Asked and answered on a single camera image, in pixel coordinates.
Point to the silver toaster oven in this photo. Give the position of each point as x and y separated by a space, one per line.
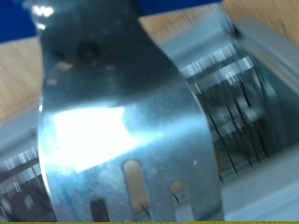
267 199

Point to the spatula with blue grip block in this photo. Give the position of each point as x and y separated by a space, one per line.
109 93

